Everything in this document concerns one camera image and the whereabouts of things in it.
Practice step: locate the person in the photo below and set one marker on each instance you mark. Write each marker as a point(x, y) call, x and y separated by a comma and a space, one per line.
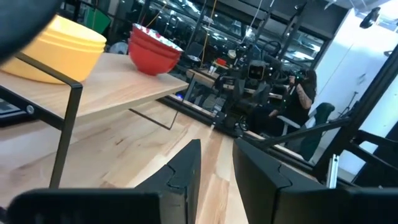
point(298, 99)

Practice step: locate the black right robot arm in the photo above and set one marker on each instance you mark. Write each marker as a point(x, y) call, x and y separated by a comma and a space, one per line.
point(230, 123)

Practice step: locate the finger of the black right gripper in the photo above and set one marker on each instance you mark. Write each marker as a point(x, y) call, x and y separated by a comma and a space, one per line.
point(246, 104)
point(257, 104)

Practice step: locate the yellow mini bowl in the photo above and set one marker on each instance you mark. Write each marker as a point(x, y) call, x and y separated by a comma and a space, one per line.
point(96, 46)
point(81, 31)
point(62, 65)

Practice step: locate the silver aluminium extrusion piece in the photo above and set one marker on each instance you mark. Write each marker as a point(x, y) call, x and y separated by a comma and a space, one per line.
point(332, 171)

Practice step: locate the dark office chair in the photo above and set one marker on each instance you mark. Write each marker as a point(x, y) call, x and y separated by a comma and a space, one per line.
point(320, 124)

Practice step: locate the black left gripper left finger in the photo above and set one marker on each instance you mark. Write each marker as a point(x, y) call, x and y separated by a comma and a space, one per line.
point(149, 205)

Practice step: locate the green board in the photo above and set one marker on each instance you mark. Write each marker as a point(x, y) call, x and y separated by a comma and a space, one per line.
point(98, 20)

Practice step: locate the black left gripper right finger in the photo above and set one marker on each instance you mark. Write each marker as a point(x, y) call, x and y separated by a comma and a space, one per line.
point(295, 205)

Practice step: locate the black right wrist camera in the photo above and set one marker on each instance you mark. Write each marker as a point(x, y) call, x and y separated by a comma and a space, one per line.
point(257, 70)

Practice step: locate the wooden shelf with black legs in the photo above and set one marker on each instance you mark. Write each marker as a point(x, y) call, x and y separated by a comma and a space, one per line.
point(118, 84)

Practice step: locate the black aluminium rig frame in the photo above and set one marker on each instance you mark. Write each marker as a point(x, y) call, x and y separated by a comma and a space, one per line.
point(357, 124)

